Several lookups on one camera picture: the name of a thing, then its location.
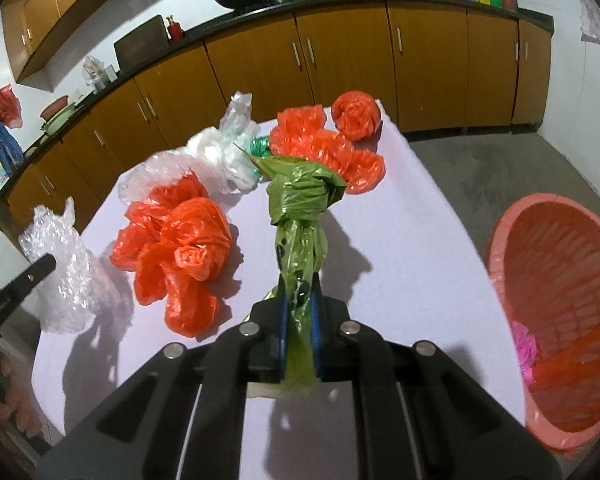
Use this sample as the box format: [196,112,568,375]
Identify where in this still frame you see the white translucent plastic bag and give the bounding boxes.
[184,91,261,193]

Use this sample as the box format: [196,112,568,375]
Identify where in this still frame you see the glass jar on counter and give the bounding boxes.
[82,54,118,93]

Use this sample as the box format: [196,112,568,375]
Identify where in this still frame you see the bubble wrap sheet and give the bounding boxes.
[18,197,122,335]

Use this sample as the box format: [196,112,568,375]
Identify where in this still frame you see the lower wooden kitchen cabinets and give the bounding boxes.
[0,1,555,232]

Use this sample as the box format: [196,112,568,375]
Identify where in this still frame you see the person's left hand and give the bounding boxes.
[0,353,42,438]

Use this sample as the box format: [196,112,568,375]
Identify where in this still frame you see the light green plastic bag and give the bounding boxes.
[247,155,347,399]

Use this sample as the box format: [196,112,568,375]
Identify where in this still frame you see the hanging floral cloth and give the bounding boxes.
[580,0,600,46]

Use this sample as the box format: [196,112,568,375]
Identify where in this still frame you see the pink plastic bag in basket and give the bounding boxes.
[512,321,538,386]

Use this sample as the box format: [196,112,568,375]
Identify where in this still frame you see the stacked bowls on counter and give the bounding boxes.
[40,96,76,136]

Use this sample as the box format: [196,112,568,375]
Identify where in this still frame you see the red bottle on counter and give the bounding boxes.
[166,15,184,41]

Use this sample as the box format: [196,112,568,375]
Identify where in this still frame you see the clear crinkled plastic bag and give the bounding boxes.
[117,150,230,205]

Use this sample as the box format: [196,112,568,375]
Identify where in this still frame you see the orange plastic bag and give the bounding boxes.
[125,172,208,231]
[268,91,386,194]
[110,197,233,338]

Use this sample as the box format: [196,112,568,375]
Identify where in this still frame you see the orange plastic bag front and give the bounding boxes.
[110,197,233,338]

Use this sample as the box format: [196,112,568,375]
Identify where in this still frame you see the red bag hanging on wall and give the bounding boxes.
[0,84,23,129]

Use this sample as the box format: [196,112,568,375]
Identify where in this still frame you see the dark green plastic bag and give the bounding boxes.
[249,136,272,157]

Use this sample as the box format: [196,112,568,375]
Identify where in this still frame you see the dark cutting board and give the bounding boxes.
[114,15,170,74]

